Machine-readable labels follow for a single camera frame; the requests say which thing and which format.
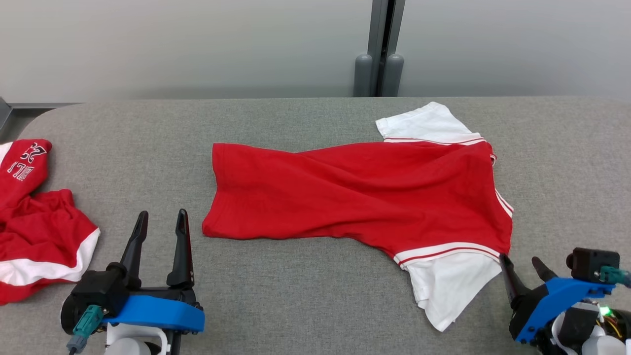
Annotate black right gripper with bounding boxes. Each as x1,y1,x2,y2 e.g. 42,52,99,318
499,252,559,342

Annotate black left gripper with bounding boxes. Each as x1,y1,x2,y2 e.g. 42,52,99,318
120,209,202,307

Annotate red white-banded Bulls shorts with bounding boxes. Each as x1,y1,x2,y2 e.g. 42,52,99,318
0,139,101,305

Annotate red white-sleeved Bulls shirt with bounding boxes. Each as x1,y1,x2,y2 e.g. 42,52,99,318
202,102,514,332

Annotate grey fabric sofa surface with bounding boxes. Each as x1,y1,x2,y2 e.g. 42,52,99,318
0,96,631,355

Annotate grey baseboard strip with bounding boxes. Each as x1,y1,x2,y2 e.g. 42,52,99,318
0,97,79,130

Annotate grey cylinder bumper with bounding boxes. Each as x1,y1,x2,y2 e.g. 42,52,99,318
353,54,374,97
384,53,404,97

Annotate blue right camera mount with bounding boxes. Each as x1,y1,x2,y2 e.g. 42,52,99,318
515,277,616,344

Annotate teal-plug right camera cable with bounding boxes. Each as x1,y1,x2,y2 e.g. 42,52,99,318
599,266,631,289

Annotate teal-plug camera cable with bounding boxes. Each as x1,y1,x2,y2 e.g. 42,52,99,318
599,266,631,289
67,305,105,355

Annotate teal-plug left camera cable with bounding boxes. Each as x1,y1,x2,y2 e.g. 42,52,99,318
67,305,105,355

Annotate grey partition post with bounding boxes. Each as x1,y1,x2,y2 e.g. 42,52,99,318
367,0,406,97

